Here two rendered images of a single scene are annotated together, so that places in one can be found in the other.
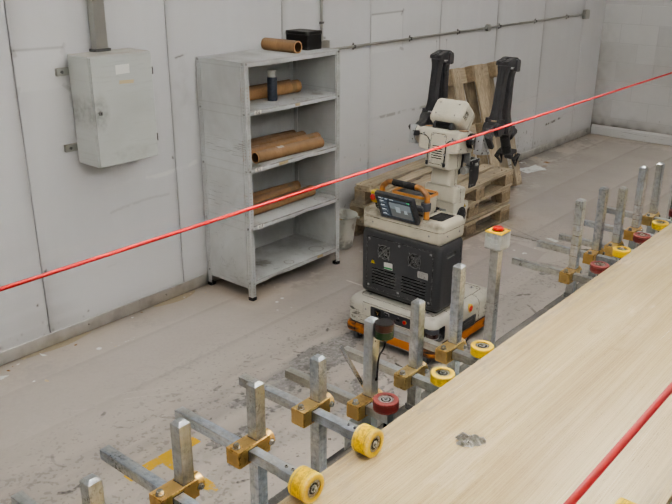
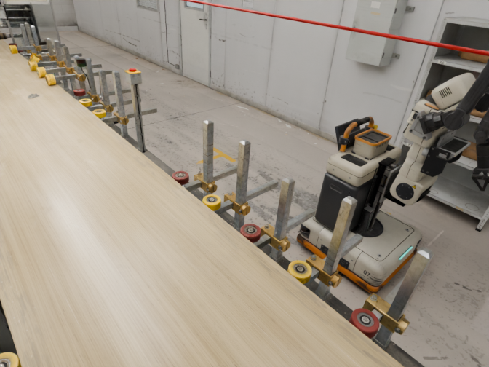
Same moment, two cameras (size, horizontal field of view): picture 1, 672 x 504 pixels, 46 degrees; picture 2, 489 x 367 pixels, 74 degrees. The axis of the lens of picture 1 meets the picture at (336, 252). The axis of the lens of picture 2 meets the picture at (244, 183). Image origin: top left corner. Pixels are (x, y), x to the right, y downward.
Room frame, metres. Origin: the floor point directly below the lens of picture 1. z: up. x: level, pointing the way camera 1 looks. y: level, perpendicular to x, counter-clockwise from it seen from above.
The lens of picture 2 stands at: (3.68, -2.44, 1.74)
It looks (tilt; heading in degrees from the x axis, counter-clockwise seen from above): 33 degrees down; 96
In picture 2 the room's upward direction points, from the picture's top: 4 degrees clockwise
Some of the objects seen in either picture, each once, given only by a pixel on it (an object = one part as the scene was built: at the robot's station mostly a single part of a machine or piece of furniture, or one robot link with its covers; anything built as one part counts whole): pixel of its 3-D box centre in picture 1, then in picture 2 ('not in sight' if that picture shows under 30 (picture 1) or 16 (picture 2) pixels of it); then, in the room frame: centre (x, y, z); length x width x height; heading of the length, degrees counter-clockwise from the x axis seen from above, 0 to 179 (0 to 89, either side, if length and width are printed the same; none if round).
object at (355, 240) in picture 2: (620, 230); (329, 261); (3.94, -1.49, 0.81); 0.43 x 0.03 x 0.04; 50
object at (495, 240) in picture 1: (497, 239); (133, 77); (2.79, -0.60, 1.18); 0.07 x 0.07 x 0.08; 50
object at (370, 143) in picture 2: (414, 200); (371, 143); (4.27, -0.44, 0.87); 0.23 x 0.15 x 0.11; 50
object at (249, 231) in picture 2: (640, 244); (249, 239); (3.62, -1.48, 0.85); 0.08 x 0.08 x 0.11
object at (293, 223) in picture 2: (600, 246); (281, 230); (3.75, -1.33, 0.80); 0.43 x 0.03 x 0.04; 50
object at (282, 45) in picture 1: (281, 45); not in sight; (5.38, 0.37, 1.59); 0.30 x 0.08 x 0.08; 50
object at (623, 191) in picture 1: (617, 233); (281, 228); (3.74, -1.40, 0.87); 0.04 x 0.04 x 0.48; 50
